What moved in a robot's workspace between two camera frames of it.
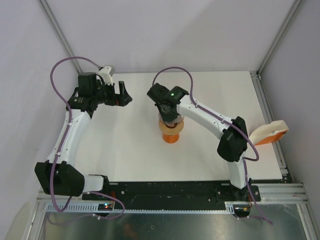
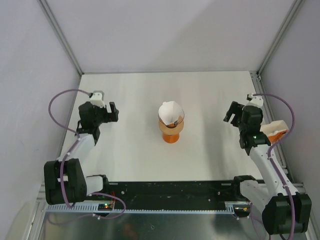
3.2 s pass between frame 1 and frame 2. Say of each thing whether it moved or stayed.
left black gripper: moved
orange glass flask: stayed
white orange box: stayed
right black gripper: moved
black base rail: stayed
